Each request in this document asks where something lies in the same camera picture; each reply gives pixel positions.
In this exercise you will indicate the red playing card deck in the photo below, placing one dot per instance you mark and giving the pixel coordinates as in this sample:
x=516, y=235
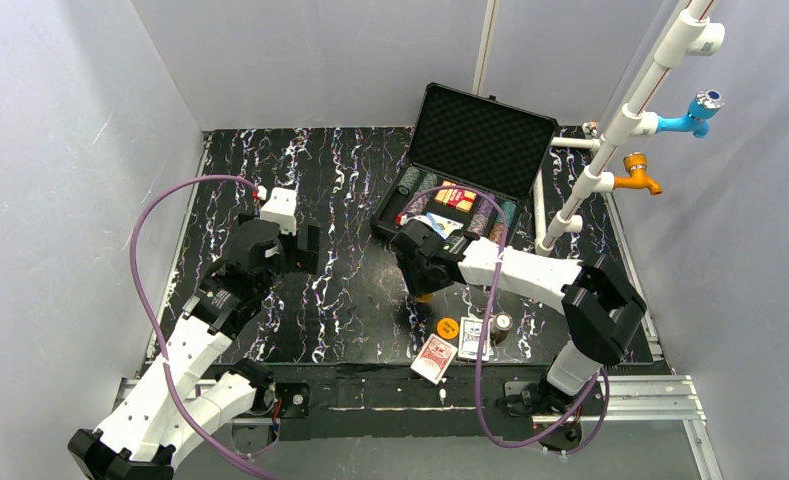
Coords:
x=434, y=359

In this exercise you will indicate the black poker set case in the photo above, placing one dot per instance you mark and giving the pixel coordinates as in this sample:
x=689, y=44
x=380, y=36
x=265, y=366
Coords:
x=478, y=143

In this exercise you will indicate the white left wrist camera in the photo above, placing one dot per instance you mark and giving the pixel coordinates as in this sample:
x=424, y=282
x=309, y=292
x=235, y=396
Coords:
x=280, y=208

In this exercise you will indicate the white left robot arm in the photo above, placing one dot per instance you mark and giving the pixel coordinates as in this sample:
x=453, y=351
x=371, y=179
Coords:
x=156, y=426

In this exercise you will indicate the green chip stack in case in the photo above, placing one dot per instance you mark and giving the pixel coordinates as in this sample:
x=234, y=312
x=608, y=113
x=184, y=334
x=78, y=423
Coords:
x=509, y=208

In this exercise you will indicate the purple chip stack in case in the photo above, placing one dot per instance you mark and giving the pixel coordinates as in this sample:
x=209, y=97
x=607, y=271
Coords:
x=484, y=216

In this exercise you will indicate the blue playing card deck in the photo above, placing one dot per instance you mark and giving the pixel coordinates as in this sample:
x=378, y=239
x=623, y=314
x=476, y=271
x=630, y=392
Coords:
x=468, y=339

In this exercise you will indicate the orange plastic tap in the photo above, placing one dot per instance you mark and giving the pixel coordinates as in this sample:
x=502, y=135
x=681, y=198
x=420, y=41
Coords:
x=637, y=177

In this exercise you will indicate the grey chip stack in case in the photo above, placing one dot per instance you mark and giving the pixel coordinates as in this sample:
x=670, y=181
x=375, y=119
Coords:
x=429, y=181

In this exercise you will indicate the white pvc pipe frame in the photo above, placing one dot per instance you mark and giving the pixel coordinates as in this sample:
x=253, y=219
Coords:
x=690, y=33

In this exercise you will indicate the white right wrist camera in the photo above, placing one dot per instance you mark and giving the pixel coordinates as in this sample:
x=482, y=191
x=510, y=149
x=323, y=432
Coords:
x=403, y=217

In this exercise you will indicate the brown poker chip stack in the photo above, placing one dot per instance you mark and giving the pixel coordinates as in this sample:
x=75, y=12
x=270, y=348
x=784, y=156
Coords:
x=500, y=328

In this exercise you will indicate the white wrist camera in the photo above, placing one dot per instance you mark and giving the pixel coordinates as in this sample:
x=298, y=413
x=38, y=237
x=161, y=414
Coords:
x=403, y=217
x=280, y=208

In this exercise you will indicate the blue card deck in case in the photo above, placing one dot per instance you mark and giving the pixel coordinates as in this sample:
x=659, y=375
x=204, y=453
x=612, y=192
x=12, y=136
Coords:
x=443, y=225

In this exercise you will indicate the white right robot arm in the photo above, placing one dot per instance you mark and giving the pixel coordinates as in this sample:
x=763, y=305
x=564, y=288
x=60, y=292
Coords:
x=601, y=307

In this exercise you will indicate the blue plastic tap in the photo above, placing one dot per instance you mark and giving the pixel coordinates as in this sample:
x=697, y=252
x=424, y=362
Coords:
x=704, y=106

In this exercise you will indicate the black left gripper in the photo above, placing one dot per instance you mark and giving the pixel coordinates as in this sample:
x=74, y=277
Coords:
x=304, y=249

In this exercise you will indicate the dark green chip stack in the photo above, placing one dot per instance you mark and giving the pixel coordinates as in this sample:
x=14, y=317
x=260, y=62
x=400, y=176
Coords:
x=408, y=181

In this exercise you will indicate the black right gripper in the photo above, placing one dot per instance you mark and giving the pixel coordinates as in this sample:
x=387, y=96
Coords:
x=406, y=263

